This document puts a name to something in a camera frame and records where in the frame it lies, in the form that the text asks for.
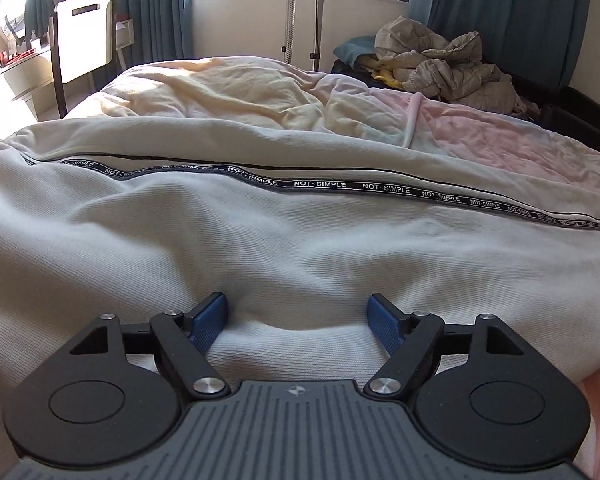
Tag cream sweatpants with black stripe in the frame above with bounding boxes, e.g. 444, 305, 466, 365
0, 117, 600, 475

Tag metal clothes steamer stand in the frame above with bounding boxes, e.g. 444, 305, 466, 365
280, 0, 325, 72

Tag white desk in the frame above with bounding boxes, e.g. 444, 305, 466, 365
0, 48, 56, 139

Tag pastel yellow pink bedsheet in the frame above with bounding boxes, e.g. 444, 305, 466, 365
72, 58, 600, 479

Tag yellow garment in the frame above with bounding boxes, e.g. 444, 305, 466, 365
355, 54, 404, 91

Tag teal cloth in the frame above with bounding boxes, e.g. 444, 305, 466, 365
332, 36, 375, 66

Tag teal curtain right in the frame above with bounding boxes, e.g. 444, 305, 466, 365
408, 0, 590, 89

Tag teal curtain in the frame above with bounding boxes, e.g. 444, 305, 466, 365
408, 0, 590, 89
116, 0, 194, 67

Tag teal curtain left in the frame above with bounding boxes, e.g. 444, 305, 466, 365
116, 0, 194, 67

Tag white chair with black frame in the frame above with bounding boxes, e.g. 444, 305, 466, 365
50, 0, 116, 118

